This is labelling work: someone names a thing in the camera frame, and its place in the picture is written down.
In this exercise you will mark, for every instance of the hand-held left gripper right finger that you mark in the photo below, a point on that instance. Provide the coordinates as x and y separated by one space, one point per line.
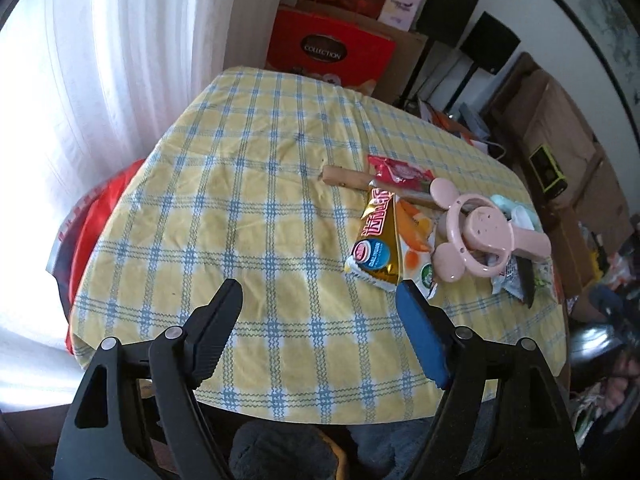
422 335

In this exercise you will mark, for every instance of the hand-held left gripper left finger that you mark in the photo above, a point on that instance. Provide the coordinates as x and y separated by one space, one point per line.
212 340

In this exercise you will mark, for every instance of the orange white snack packet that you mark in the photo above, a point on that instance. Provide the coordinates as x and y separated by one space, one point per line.
415 245

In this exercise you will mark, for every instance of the gold snack packet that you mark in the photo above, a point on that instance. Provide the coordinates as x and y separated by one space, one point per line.
375 240

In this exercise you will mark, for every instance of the light teal handheld fan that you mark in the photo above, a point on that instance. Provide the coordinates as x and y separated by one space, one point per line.
520 215

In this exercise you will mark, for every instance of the pink mouse-eared handheld fan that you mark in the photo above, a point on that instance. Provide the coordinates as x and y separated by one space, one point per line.
480 225

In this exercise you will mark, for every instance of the wooden chopsticks pack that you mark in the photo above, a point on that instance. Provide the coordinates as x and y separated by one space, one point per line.
345 177

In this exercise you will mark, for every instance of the black flat tool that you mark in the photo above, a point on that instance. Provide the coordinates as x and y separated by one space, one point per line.
526 280

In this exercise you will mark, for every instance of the light blue white packet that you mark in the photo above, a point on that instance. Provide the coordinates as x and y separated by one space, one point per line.
502 280

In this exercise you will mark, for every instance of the person's grey trousers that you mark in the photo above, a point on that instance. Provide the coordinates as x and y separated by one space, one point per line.
380 450

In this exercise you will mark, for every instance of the yellow checked tablecloth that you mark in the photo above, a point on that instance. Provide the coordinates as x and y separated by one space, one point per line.
250 210

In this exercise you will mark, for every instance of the lime green black device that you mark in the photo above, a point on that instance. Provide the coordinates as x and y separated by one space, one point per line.
547 172

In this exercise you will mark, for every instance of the red cloth on chair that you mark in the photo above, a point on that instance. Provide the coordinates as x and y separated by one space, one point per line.
95 225

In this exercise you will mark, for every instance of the red snack packet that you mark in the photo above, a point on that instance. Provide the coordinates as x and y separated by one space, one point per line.
400 170

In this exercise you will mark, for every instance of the brown sofa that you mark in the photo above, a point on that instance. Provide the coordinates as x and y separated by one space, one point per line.
560 120

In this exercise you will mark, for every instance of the black speaker stand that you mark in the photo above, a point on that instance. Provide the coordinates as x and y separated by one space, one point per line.
462 85
418 71

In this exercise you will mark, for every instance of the large brown carton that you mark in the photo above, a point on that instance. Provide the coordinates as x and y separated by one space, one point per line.
405 65

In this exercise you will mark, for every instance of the black speaker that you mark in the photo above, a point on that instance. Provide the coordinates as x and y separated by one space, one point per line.
445 10
490 42

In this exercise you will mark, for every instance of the white curtain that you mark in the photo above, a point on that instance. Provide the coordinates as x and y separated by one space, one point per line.
125 60

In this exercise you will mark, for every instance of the bright red gift box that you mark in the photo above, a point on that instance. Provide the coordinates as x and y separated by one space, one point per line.
325 35

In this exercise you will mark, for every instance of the white pink box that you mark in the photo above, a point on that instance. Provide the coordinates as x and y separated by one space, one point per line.
402 5

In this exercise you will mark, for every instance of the black framed wall picture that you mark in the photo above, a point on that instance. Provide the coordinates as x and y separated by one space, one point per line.
600 10

